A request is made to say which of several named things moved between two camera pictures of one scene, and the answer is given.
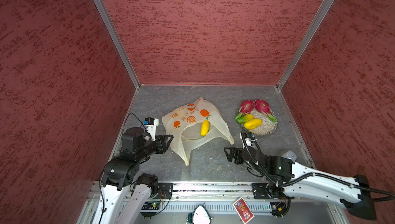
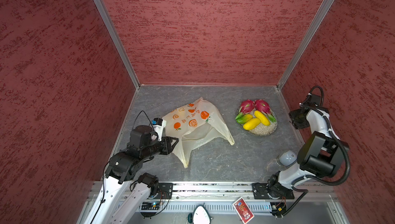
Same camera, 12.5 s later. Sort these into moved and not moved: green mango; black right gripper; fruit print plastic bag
Moved: black right gripper
Not moved: fruit print plastic bag; green mango
